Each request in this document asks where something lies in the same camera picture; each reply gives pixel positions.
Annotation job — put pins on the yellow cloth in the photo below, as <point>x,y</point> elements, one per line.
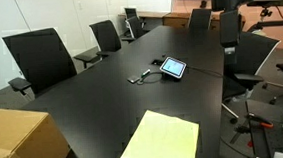
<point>163,136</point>

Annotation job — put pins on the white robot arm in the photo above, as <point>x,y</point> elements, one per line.
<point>230,26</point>

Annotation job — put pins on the green white marker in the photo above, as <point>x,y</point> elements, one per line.
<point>145,73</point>

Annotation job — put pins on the small black phone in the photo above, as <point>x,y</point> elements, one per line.
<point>133,79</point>

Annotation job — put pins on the tablet on stand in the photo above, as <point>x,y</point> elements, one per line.
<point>173,67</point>

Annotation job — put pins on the office chair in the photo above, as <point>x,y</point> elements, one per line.
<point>130,12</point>
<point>135,29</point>

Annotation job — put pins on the far left office chair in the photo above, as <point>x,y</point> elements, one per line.
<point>130,12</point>

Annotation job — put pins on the wooden sideboard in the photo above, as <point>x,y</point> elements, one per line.
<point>181,20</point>

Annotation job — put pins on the far end black chair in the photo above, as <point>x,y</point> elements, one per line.
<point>200,19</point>

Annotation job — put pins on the right white-framed chair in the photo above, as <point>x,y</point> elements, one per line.
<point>241,76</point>

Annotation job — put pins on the near left black chair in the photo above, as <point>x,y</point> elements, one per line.
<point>42,58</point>

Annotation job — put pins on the cardboard box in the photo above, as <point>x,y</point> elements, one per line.
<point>26,134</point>

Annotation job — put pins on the orange handled clamp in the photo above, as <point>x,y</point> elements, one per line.
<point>263,122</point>

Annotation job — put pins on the black camera on stand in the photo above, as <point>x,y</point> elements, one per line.
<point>265,3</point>

